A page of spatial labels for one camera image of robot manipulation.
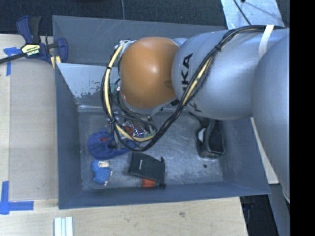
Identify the black fabric pouch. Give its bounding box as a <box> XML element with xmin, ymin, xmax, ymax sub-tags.
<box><xmin>127</xmin><ymin>151</ymin><xmax>166</xmax><ymax>185</ymax></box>

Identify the blue cloth with red patch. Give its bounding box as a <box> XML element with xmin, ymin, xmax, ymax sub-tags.
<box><xmin>87</xmin><ymin>128</ymin><xmax>142</xmax><ymax>161</ymax></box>

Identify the grey metal bin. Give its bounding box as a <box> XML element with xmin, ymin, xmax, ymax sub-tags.
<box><xmin>52</xmin><ymin>15</ymin><xmax>272</xmax><ymax>210</ymax></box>

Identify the orange small block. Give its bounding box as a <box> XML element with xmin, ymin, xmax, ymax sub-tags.
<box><xmin>141</xmin><ymin>178</ymin><xmax>158</xmax><ymax>189</ymax></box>

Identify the blue toy animal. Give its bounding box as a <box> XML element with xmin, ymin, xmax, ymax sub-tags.
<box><xmin>91</xmin><ymin>159</ymin><xmax>114</xmax><ymax>187</ymax></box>

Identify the black and white shoe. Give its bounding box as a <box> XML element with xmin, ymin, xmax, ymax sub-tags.
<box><xmin>195</xmin><ymin>118</ymin><xmax>225</xmax><ymax>159</ymax></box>

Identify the pale wood flat board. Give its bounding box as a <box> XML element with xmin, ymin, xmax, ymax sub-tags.
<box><xmin>8</xmin><ymin>58</ymin><xmax>60</xmax><ymax>202</ymax></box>

